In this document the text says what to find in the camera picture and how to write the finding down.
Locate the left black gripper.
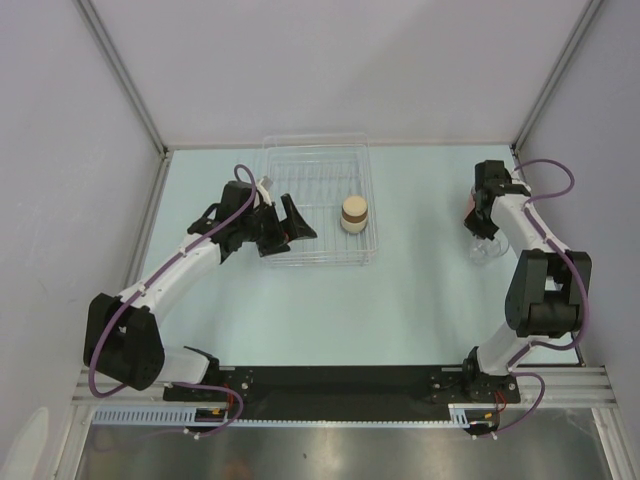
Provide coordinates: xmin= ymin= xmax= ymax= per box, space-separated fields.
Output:
xmin=239 ymin=194 xmax=315 ymax=257

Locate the pink cup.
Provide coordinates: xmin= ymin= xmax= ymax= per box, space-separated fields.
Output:
xmin=463 ymin=188 xmax=475 ymax=220

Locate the clear glass cup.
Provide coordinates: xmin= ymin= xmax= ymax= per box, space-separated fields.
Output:
xmin=469 ymin=235 xmax=510 ymax=265

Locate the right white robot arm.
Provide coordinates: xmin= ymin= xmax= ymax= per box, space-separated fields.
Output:
xmin=461 ymin=160 xmax=592 ymax=402

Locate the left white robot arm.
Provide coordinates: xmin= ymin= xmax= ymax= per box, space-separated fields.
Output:
xmin=83 ymin=180 xmax=317 ymax=400

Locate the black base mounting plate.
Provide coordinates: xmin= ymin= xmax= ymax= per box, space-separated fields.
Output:
xmin=163 ymin=364 xmax=521 ymax=424

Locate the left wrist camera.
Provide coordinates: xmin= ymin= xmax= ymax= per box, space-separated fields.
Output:
xmin=255 ymin=176 xmax=273 ymax=207

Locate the clear wire dish rack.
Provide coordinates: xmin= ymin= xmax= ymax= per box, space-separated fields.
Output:
xmin=258 ymin=133 xmax=378 ymax=267

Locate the aluminium frame rail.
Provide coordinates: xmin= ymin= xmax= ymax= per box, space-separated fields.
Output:
xmin=517 ymin=366 xmax=617 ymax=408

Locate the light blue cable duct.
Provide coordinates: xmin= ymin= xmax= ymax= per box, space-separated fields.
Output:
xmin=93 ymin=405 xmax=499 ymax=428

